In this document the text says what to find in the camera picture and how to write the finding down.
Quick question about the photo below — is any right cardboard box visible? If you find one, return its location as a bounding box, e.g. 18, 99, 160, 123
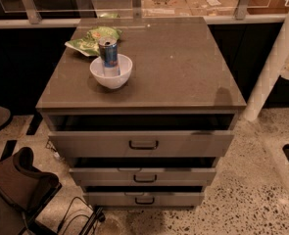
186, 0, 238, 16

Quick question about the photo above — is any black floor cable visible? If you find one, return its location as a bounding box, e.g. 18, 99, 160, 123
56, 196, 107, 235

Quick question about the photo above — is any white counter ledge rail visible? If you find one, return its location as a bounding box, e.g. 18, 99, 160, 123
0, 13, 288, 30

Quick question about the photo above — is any top grey drawer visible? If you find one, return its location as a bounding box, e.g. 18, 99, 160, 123
49, 130, 233, 158

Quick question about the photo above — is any left cardboard box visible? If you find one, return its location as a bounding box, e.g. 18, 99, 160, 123
141, 0, 192, 17

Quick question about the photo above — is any cardboard box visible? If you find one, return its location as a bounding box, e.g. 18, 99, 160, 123
141, 0, 192, 17
186, 0, 238, 16

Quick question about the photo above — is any grey drawer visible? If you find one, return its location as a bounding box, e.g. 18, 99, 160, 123
83, 192, 205, 208
49, 130, 233, 158
70, 167, 216, 186

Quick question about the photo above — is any grey drawer cabinet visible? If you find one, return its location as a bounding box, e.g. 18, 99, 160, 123
35, 16, 248, 212

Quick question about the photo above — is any bottom grey drawer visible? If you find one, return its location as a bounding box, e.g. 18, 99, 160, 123
83, 192, 205, 208

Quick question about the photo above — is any middle grey drawer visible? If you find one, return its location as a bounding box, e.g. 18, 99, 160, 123
70, 167, 216, 186

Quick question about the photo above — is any green chip bag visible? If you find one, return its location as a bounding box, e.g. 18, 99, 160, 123
65, 26, 121, 57

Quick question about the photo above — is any white ceramic bowl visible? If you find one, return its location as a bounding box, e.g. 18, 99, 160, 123
90, 54, 133, 89

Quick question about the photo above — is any dark brown chair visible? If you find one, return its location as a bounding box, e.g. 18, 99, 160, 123
0, 147, 62, 235

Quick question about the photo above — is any white pillar post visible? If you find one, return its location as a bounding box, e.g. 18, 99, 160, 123
242, 13, 289, 121

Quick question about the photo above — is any blue silver redbull can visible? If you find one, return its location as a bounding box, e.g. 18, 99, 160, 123
98, 36, 120, 77

